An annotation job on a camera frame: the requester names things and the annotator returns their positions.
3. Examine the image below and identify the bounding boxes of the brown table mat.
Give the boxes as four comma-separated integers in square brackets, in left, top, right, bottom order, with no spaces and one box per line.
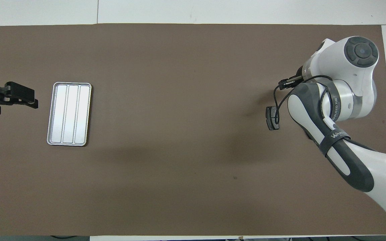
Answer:
[0,23,386,236]

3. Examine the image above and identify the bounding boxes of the short dark brake pad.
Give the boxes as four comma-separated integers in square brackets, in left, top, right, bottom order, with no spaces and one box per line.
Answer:
[265,106,280,131]

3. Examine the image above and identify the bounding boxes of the silver metal tray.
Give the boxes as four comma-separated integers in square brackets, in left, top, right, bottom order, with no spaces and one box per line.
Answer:
[47,82,92,147]

